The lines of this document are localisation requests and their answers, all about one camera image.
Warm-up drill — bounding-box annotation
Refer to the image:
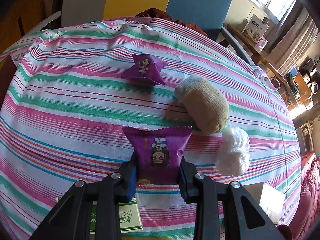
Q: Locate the white cardboard box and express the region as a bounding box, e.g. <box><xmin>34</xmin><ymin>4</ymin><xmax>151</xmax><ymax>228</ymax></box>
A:
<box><xmin>244</xmin><ymin>182</ymin><xmax>285</xmax><ymax>224</ymax></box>

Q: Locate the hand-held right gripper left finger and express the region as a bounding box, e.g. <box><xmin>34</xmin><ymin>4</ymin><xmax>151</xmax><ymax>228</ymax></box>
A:
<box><xmin>30</xmin><ymin>151</ymin><xmax>138</xmax><ymax>240</ymax></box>

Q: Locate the dark red cloth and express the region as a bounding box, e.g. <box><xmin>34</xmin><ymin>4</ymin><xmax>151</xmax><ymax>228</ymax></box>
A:
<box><xmin>135</xmin><ymin>8</ymin><xmax>208</xmax><ymax>37</ymax></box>

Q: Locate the black foam roll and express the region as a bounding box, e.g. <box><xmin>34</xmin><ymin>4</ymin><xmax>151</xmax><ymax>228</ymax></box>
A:
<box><xmin>49</xmin><ymin>0</ymin><xmax>66</xmax><ymax>29</ymax></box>

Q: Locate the wooden side table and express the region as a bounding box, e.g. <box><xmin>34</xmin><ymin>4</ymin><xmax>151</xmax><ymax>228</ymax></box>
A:
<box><xmin>225</xmin><ymin>24</ymin><xmax>288</xmax><ymax>83</ymax></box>

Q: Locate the white plastic bag wad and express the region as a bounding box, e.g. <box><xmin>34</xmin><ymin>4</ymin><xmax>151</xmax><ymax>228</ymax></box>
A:
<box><xmin>215</xmin><ymin>127</ymin><xmax>250</xmax><ymax>176</ymax></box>

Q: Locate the white carton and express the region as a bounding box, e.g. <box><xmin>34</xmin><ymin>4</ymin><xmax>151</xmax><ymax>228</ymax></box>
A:
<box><xmin>241</xmin><ymin>14</ymin><xmax>270</xmax><ymax>42</ymax></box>

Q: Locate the green white small box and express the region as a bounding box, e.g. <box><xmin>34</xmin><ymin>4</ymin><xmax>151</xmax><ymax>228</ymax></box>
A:
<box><xmin>55</xmin><ymin>195</ymin><xmax>143</xmax><ymax>233</ymax></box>

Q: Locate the green folded umbrella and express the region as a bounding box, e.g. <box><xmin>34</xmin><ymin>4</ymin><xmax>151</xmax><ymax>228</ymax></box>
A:
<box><xmin>287</xmin><ymin>72</ymin><xmax>300</xmax><ymax>98</ymax></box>

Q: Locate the purple snack packet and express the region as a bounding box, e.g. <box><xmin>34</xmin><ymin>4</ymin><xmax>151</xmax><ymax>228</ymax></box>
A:
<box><xmin>122</xmin><ymin>126</ymin><xmax>193</xmax><ymax>185</ymax></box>
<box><xmin>122</xmin><ymin>53</ymin><xmax>168</xmax><ymax>86</ymax></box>

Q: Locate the striped curtain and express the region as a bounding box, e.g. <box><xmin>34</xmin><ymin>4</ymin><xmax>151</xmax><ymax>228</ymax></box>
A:
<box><xmin>269</xmin><ymin>5</ymin><xmax>320</xmax><ymax>75</ymax></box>

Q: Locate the striped tablecloth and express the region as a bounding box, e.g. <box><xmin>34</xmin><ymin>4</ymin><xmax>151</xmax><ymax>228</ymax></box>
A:
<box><xmin>0</xmin><ymin>17</ymin><xmax>302</xmax><ymax>240</ymax></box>

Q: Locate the beige sock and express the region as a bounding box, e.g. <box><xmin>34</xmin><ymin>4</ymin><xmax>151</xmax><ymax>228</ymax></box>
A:
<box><xmin>174</xmin><ymin>75</ymin><xmax>230</xmax><ymax>135</ymax></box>

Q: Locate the grey yellow blue chair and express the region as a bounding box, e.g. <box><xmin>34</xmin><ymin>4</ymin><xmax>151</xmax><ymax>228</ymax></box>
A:
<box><xmin>24</xmin><ymin>0</ymin><xmax>255</xmax><ymax>65</ymax></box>

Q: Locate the white round fan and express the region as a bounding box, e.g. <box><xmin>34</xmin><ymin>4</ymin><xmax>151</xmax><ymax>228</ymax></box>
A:
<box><xmin>309</xmin><ymin>80</ymin><xmax>320</xmax><ymax>94</ymax></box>

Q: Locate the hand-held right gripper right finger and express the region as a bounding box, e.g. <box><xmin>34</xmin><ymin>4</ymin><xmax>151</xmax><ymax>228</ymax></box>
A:
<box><xmin>179</xmin><ymin>155</ymin><xmax>287</xmax><ymax>240</ymax></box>

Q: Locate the pink plastic container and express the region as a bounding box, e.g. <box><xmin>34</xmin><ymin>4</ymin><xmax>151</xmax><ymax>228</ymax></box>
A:
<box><xmin>255</xmin><ymin>36</ymin><xmax>268</xmax><ymax>48</ymax></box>

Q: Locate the wooden wardrobe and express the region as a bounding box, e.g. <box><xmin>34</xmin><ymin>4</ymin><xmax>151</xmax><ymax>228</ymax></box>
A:
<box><xmin>0</xmin><ymin>0</ymin><xmax>54</xmax><ymax>55</ymax></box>

